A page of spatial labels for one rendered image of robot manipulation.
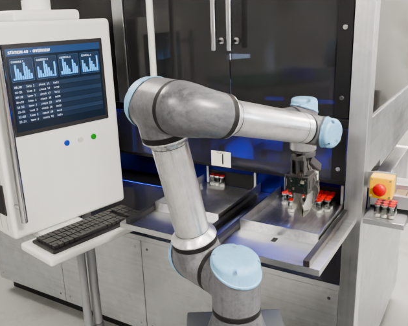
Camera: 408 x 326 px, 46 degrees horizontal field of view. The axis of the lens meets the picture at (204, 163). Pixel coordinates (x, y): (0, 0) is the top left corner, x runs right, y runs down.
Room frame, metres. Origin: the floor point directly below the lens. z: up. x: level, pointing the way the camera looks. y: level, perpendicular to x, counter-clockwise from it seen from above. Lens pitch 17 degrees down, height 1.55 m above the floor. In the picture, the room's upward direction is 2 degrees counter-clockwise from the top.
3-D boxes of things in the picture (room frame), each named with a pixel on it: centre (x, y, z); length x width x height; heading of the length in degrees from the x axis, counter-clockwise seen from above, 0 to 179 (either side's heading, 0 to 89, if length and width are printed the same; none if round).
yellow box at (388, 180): (1.48, -0.58, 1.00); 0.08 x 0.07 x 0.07; 149
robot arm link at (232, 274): (0.99, -0.06, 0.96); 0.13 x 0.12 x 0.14; 38
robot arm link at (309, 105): (1.33, -0.28, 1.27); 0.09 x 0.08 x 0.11; 128
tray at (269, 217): (1.50, -0.31, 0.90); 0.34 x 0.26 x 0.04; 149
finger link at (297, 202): (1.33, -0.27, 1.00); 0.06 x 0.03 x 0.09; 149
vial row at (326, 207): (1.58, -0.36, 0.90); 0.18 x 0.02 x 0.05; 59
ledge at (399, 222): (1.50, -0.62, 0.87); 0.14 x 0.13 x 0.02; 149
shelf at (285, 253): (1.53, -0.13, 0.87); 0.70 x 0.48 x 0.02; 59
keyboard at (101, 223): (1.62, 0.42, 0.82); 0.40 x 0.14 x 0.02; 138
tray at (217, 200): (1.68, -0.02, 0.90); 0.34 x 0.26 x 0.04; 149
